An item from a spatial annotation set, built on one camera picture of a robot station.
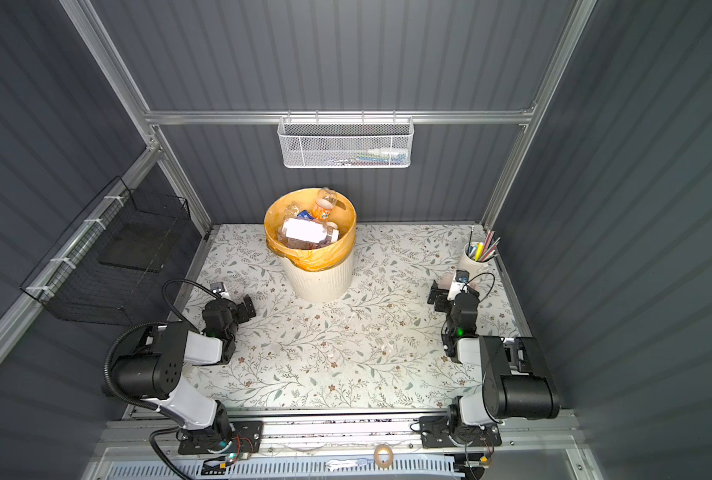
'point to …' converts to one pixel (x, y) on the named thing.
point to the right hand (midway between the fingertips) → (455, 285)
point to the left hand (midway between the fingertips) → (232, 300)
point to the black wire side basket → (105, 266)
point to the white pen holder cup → (475, 260)
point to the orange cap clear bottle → (325, 202)
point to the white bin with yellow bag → (312, 231)
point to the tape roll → (383, 456)
